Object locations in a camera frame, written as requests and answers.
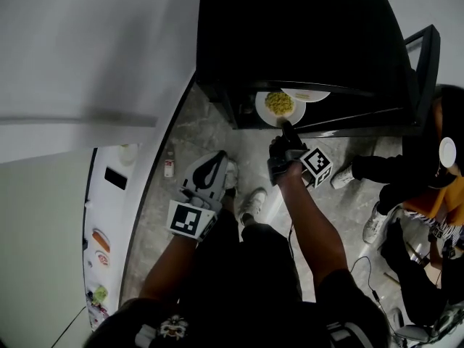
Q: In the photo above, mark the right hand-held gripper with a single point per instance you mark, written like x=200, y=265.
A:
x=317, y=165

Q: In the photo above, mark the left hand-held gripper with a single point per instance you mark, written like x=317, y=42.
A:
x=185, y=219

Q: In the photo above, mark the white round plate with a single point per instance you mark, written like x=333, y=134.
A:
x=262, y=112
x=315, y=95

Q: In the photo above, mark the black microwave oven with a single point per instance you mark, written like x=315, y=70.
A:
x=297, y=27

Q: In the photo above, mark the person's right forearm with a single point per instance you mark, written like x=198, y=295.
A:
x=319, y=238

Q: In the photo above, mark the person's left forearm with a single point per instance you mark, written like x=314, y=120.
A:
x=166, y=267

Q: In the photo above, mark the person's right hand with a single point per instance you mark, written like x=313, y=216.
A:
x=291, y=172

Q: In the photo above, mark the person's left white shoe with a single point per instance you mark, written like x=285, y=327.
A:
x=232, y=174

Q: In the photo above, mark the person's white shoe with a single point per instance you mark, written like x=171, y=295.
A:
x=253, y=205
x=232, y=174
x=341, y=177
x=375, y=223

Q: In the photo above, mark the clear bottle with red label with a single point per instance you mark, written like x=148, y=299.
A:
x=169, y=165

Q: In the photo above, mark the person's right white shoe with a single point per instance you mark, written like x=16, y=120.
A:
x=253, y=205

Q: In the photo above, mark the clear cup with red lid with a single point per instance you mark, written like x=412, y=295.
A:
x=128, y=154

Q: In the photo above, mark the black phone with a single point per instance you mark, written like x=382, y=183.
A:
x=116, y=178

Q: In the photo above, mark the person's black trousers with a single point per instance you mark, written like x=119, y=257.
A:
x=261, y=259

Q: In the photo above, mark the hot dog on plate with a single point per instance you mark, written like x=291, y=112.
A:
x=100, y=240

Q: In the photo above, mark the green crumpled item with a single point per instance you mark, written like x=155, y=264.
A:
x=100, y=294

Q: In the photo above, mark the small white plate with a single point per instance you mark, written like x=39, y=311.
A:
x=447, y=152

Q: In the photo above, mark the orange cushion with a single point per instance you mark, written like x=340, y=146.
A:
x=442, y=205

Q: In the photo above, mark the pile of small colourful items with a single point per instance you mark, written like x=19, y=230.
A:
x=96, y=314

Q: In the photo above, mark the black and white striped fabric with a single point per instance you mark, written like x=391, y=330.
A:
x=446, y=228

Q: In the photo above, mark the grey chair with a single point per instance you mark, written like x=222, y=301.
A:
x=424, y=332

